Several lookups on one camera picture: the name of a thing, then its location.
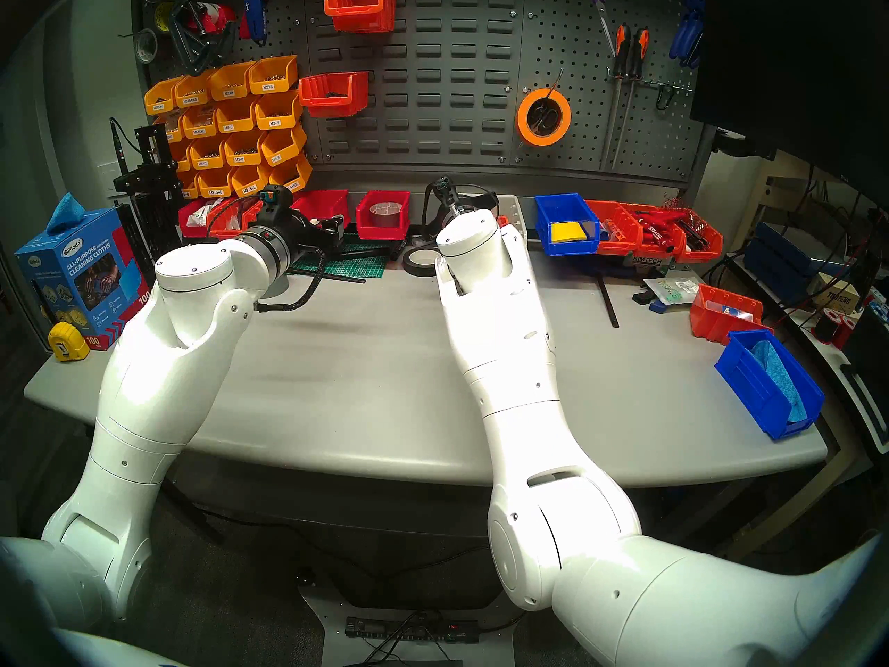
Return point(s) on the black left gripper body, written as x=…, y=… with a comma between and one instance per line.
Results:
x=309, y=231

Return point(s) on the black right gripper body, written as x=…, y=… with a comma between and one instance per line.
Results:
x=479, y=201

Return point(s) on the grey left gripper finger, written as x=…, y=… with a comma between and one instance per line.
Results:
x=335, y=223
x=333, y=240

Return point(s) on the large grey storage bin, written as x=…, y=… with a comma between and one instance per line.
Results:
x=515, y=217

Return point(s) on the red bin holding tape roll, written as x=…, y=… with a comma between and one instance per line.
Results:
x=384, y=234

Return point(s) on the grey duct tape roll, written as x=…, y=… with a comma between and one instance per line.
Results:
x=276, y=288
x=386, y=217

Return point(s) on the large blue storage bin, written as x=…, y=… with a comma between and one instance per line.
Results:
x=549, y=245

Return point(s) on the yellow sticky note pad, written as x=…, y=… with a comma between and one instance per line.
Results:
x=568, y=231

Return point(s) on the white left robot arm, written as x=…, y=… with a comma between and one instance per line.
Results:
x=160, y=394

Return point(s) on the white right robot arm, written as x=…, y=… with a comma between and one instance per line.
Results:
x=500, y=325

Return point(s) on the black hand tool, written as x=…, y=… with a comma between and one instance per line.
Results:
x=696, y=233

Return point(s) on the red bin with card pack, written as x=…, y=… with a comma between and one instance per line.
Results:
x=328, y=200

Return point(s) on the long black plastic strip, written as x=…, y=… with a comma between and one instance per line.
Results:
x=349, y=278

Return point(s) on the green cutting mat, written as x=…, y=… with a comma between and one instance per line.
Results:
x=370, y=268

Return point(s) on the yellow bin labelled M4-0.7 HEX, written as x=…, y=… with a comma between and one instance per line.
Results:
x=297, y=173

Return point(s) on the black marker pen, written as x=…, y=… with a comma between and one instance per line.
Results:
x=398, y=251

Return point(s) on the clear plastic bag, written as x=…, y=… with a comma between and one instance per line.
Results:
x=236, y=219

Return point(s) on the yellow bin labelled M2.5-5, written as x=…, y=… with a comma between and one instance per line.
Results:
x=250, y=185

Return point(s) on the yellow bin labelled M3-6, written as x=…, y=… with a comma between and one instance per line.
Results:
x=283, y=151

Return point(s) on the black tape roll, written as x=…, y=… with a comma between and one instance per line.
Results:
x=415, y=268

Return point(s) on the orange masking tape roll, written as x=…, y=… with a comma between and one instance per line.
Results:
x=524, y=124

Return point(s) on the red bin with clear bag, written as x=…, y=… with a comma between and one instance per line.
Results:
x=219, y=233

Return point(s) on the yellow bin labelled M3-8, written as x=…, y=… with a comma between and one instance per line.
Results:
x=242, y=155

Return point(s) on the yellow bin labelled M2.5-6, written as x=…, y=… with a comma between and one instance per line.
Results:
x=214, y=189

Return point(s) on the white plastic bag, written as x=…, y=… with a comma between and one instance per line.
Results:
x=198, y=216

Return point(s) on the red bin with white bag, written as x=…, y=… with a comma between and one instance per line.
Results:
x=193, y=233

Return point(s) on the grey pegboard with hand tools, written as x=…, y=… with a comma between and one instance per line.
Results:
x=585, y=151

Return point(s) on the yellow bin labelled M3-4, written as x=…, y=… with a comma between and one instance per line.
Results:
x=278, y=116

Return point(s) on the yellow bin labelled M3-12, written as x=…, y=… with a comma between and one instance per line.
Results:
x=205, y=159

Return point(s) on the yellow bin labelled M2.5-8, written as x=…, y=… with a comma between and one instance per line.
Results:
x=189, y=189

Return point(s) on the yellow bin labelled M4-6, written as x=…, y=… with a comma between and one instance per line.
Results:
x=233, y=121

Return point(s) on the small yellow parts bin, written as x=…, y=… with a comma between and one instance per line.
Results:
x=183, y=160
x=172, y=128

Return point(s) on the yellow bin labelled M4X4X6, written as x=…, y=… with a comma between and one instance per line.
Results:
x=200, y=126

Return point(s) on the orange bin with glue bottles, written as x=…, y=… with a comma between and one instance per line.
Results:
x=625, y=247

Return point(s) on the yellow bin labelled M3X6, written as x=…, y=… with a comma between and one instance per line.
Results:
x=271, y=81

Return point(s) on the black metal stand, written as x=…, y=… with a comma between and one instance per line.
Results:
x=151, y=179

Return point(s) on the yellow bin labelled M3X8 BAD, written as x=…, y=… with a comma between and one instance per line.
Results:
x=193, y=93

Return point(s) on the red threadlocker package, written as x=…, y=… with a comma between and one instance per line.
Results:
x=656, y=238

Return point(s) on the white Kimtech wipes box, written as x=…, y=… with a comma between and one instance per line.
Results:
x=651, y=261

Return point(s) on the black carabiner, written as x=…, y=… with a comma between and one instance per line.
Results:
x=659, y=97

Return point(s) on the grey pegboard with yellow bins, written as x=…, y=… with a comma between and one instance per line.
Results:
x=287, y=19

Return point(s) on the clear packet with green print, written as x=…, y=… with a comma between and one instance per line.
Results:
x=674, y=290

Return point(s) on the metal hook rack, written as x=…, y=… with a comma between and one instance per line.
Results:
x=678, y=87

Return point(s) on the blue cleaning cloths box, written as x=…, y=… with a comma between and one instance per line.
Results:
x=85, y=282

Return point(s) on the blue cloth in box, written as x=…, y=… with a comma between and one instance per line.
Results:
x=66, y=216

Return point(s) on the hanging grey tape roll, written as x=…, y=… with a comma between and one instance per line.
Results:
x=139, y=47

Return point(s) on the yellow tape roll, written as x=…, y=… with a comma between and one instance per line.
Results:
x=162, y=16

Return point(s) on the yellow tape measure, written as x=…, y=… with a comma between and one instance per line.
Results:
x=68, y=342

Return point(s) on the orange bin with blue card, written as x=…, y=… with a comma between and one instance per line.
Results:
x=715, y=325

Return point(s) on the blue spring clamps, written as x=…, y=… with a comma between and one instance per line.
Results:
x=689, y=33

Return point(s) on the blue and white card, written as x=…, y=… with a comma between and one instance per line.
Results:
x=730, y=310

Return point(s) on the dark blue storage crate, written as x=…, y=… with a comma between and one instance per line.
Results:
x=772, y=252

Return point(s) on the blue bin holding cloth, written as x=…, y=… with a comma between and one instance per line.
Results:
x=746, y=388

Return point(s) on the black monitor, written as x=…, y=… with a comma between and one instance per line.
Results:
x=779, y=61

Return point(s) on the blue microfibre cloth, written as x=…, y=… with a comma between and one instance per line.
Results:
x=781, y=381

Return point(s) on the red thread spool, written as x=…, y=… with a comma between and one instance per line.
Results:
x=828, y=325

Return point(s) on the small cardboard box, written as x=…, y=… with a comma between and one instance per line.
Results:
x=838, y=294

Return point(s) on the black power strip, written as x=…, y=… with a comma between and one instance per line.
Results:
x=396, y=629

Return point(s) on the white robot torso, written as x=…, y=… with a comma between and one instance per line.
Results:
x=111, y=655

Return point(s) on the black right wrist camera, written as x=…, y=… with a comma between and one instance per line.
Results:
x=444, y=190

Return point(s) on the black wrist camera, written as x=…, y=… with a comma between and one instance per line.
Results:
x=444, y=190
x=276, y=199

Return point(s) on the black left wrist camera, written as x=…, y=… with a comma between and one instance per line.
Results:
x=276, y=199

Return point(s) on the orange wall bin with contents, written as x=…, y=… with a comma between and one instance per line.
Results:
x=328, y=105

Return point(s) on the grey louvered wall panel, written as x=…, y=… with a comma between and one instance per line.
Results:
x=453, y=82

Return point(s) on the empty orange wall bin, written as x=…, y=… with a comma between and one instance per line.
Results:
x=357, y=17

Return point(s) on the white wall switch plate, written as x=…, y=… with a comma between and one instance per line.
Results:
x=106, y=180

